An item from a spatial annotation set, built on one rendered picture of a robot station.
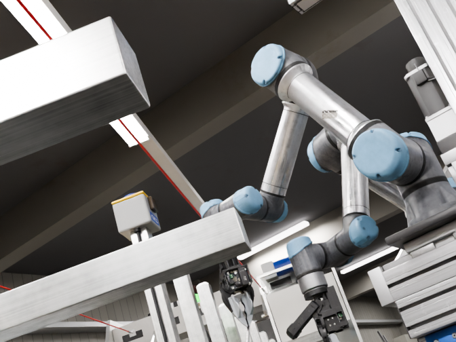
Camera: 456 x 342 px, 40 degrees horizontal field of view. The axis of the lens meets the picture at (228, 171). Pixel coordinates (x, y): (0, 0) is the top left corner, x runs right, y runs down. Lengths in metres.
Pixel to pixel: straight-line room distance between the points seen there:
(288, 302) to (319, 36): 1.81
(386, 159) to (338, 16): 3.01
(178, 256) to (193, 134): 4.31
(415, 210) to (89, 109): 1.32
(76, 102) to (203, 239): 0.24
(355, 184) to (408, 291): 0.39
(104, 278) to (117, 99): 0.26
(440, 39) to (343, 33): 2.51
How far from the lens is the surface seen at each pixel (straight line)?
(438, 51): 1.86
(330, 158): 2.00
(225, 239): 0.48
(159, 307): 1.22
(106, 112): 0.27
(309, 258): 1.73
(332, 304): 1.72
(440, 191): 1.55
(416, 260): 1.53
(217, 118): 4.67
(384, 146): 1.45
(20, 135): 0.27
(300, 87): 1.63
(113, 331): 4.89
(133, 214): 1.27
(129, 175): 5.11
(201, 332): 1.46
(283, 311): 4.27
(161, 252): 0.49
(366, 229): 1.69
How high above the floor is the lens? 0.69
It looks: 24 degrees up
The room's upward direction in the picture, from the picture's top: 19 degrees counter-clockwise
